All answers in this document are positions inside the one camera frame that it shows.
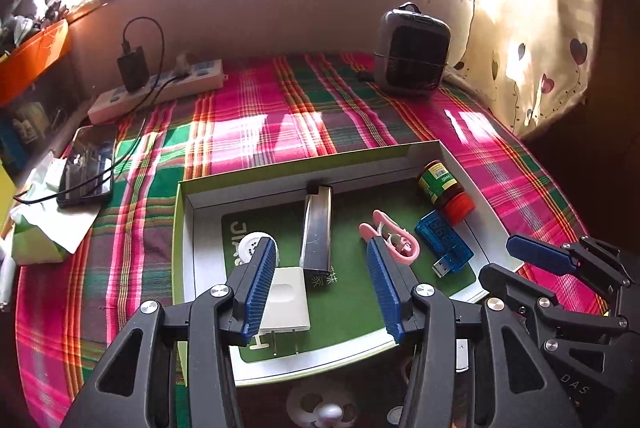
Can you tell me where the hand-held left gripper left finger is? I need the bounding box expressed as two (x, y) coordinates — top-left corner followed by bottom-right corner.
(60, 238), (278, 428)

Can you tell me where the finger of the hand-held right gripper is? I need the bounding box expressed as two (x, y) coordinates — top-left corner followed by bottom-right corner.
(479, 263), (628, 339)
(506, 234), (633, 296)

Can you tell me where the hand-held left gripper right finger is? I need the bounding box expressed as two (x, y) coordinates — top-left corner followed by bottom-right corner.
(366, 238), (583, 428)

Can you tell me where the white wall charger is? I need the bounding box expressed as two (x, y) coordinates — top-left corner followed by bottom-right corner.
(257, 267), (312, 355)

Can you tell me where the small white round jar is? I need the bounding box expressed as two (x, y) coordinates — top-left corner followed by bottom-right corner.
(235, 232), (276, 267)

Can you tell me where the green cardboard box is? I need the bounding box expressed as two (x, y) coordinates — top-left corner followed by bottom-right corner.
(171, 140), (526, 389)

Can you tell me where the pink clip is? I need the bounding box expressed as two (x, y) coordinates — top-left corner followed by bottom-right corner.
(359, 209), (421, 265)

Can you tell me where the blue transparent usb tester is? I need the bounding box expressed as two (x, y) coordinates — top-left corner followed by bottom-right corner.
(414, 210), (475, 279)

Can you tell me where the silver metal case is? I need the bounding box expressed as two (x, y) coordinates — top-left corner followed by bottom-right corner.
(299, 184), (335, 273)

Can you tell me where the red-capped brown bottle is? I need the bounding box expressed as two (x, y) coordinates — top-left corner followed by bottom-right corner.
(417, 161), (476, 225)

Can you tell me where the white smiley face hook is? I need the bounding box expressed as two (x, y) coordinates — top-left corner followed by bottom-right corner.
(286, 388), (361, 428)

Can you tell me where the plaid blanket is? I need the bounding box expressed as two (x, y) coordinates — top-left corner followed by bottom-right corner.
(15, 52), (608, 428)

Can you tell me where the black smartphone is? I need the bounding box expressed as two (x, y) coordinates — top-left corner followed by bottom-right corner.
(56, 125), (117, 209)

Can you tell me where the white power strip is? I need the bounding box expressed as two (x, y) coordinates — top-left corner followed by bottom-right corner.
(87, 59), (224, 125)

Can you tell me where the heart print curtain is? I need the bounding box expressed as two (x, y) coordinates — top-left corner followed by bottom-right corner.
(460, 0), (601, 139)

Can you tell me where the green tissue pack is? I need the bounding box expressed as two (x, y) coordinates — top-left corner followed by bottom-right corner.
(9, 153), (101, 265)

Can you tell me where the grey portable heater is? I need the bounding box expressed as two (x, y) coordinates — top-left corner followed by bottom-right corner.
(374, 2), (452, 97)

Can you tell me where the black power adapter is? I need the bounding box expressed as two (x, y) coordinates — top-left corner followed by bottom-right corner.
(116, 48), (147, 92)

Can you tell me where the orange storage box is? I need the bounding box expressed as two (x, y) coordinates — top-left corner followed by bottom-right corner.
(0, 18), (71, 104)

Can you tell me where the black adapter cable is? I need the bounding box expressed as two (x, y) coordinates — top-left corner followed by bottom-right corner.
(122, 18), (168, 109)

